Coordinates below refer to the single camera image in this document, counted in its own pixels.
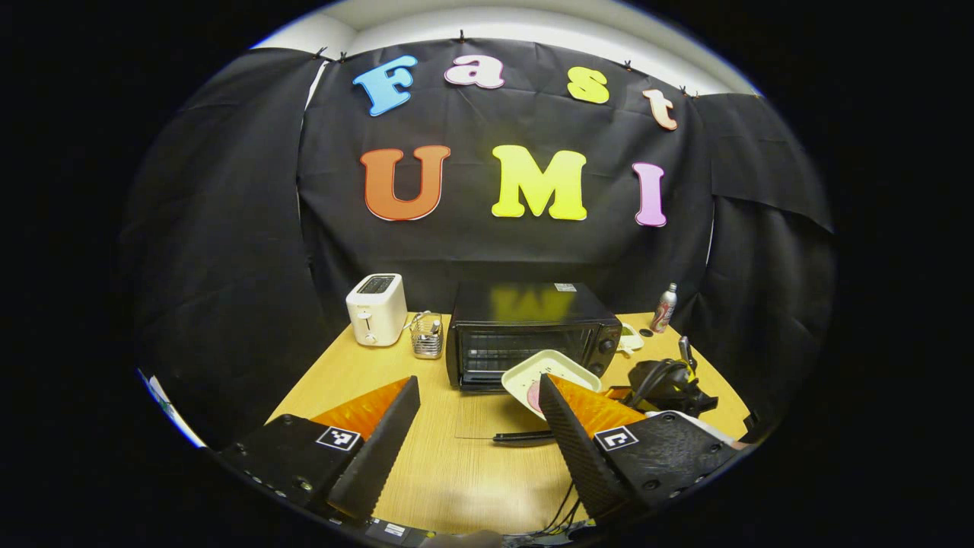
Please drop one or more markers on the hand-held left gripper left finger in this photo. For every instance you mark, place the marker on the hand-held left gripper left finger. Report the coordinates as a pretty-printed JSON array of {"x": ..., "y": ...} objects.
[{"x": 380, "y": 457}]

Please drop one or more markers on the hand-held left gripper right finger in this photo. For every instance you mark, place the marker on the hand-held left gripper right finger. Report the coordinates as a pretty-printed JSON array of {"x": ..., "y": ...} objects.
[{"x": 582, "y": 457}]

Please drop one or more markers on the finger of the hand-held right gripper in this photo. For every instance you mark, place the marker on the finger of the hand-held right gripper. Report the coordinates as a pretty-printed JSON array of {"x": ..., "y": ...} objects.
[{"x": 618, "y": 393}]

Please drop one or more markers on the cream square tray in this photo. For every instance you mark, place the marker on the cream square tray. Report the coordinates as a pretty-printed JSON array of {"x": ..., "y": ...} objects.
[{"x": 548, "y": 364}]

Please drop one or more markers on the pink round food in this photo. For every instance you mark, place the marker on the pink round food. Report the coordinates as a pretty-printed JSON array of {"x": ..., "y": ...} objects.
[{"x": 533, "y": 397}]

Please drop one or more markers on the black electric oven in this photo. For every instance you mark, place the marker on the black electric oven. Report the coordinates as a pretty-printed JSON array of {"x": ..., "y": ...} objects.
[{"x": 533, "y": 304}]

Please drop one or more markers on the white divided plate with beans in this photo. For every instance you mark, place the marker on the white divided plate with beans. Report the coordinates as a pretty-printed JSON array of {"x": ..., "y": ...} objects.
[{"x": 630, "y": 340}]

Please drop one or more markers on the silver drink bottle red label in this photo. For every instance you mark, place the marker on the silver drink bottle red label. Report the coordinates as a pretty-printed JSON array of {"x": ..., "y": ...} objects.
[{"x": 663, "y": 310}]

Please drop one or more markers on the white toaster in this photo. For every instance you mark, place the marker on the white toaster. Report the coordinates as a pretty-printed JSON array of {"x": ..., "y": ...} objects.
[{"x": 377, "y": 316}]

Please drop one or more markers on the black backdrop cloth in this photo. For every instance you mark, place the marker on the black backdrop cloth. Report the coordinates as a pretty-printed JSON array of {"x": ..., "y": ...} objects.
[{"x": 533, "y": 251}]

